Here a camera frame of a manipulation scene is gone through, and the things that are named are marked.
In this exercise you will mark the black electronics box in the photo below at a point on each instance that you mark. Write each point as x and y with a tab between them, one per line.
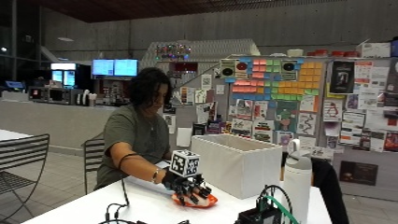
257	217

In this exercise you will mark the grey notice board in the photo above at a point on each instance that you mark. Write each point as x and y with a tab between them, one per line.
372	124

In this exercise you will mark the white cube with black markers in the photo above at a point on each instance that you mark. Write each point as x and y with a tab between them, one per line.
185	163

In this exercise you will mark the pair of blue wall screens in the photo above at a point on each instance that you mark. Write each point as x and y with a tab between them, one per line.
114	67

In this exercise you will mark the black slatted metal chair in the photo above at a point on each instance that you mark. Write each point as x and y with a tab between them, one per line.
93	155
20	161

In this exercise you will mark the orange shallow bowl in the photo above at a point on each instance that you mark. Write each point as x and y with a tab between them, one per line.
209	201

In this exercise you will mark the row of red containers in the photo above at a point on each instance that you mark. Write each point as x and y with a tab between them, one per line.
331	53

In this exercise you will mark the group of coloured sticky notes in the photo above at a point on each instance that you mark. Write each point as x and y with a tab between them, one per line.
275	79

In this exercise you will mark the grey service counter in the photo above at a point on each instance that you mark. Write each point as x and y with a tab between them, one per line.
53	121

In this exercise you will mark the silver microwave oven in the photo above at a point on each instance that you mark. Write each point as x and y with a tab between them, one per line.
53	95

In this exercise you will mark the group of paper flyers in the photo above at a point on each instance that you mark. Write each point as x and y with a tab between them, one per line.
364	118

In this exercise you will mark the black poster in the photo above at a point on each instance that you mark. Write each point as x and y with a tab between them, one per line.
342	77

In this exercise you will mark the the person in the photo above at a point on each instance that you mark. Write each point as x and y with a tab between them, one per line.
128	133

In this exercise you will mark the white fabric storage box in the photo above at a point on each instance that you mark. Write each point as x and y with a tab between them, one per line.
235	168

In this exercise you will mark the white cardboard box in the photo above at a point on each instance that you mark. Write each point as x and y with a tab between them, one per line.
374	49

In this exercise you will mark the lit drinks fridge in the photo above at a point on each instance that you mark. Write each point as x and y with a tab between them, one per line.
62	74

